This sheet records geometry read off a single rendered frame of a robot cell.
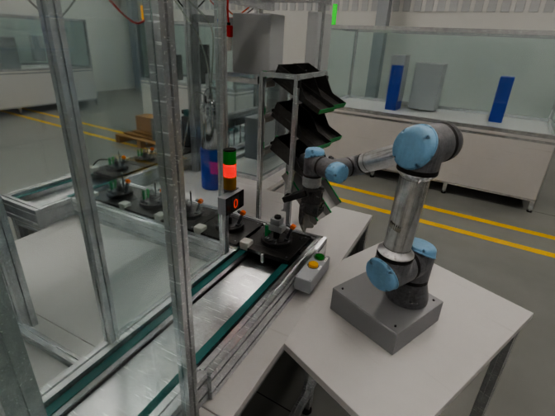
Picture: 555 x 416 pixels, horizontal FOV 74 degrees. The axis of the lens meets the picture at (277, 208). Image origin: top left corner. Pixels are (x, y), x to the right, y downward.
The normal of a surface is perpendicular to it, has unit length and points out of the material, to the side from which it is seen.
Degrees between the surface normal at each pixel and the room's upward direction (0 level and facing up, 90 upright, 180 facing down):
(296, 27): 90
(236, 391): 0
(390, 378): 0
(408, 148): 82
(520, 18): 90
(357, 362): 0
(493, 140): 90
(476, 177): 90
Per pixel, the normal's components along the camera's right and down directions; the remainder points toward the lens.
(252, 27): -0.47, 0.35
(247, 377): 0.04, -0.91
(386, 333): -0.78, 0.22
